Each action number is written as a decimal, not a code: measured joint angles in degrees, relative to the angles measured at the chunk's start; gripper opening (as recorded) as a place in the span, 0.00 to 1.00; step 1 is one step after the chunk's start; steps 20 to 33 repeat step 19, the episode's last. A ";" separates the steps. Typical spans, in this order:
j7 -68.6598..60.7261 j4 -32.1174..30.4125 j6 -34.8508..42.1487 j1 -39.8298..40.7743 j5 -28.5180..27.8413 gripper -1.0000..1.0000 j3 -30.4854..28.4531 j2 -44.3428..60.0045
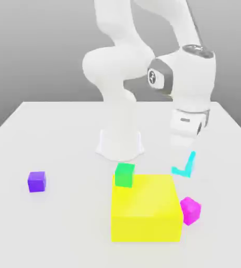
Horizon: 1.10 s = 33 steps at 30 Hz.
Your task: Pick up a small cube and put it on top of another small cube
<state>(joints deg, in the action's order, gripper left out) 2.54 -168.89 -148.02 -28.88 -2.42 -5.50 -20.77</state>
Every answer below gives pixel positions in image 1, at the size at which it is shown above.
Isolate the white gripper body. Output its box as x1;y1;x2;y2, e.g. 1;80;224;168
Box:
169;132;197;154

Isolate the small green cube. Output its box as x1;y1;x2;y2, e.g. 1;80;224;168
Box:
114;162;136;188

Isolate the small magenta cube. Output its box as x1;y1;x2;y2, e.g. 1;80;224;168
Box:
179;196;202;227

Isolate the small purple cube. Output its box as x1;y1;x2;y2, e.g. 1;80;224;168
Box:
27;171;47;194

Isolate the large yellow box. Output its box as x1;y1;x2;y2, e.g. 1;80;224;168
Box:
110;174;184;243

